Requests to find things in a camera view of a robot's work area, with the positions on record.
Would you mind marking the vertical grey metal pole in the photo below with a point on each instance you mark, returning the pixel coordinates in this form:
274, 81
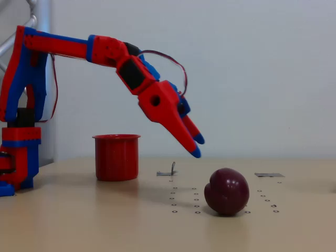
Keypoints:
43, 15

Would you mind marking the flat grey metal plate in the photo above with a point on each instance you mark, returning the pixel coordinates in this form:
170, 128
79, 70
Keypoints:
269, 174

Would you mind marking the dark purple plum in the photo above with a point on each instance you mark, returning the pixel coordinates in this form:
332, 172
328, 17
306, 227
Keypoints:
227, 191

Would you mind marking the red plastic cup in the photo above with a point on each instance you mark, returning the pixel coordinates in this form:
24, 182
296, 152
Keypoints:
116, 157

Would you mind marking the metal tube stub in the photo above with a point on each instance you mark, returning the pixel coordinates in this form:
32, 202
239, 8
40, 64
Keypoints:
31, 3

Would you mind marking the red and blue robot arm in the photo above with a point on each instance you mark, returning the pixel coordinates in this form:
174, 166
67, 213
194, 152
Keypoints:
65, 47

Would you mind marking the short diagonal metal tube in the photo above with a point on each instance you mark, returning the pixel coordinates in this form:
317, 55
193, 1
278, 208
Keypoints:
2, 65

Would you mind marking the red blue gripper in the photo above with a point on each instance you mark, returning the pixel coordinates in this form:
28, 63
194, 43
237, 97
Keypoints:
163, 105

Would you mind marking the long diagonal metal tube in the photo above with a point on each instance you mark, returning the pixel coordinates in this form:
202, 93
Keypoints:
6, 47

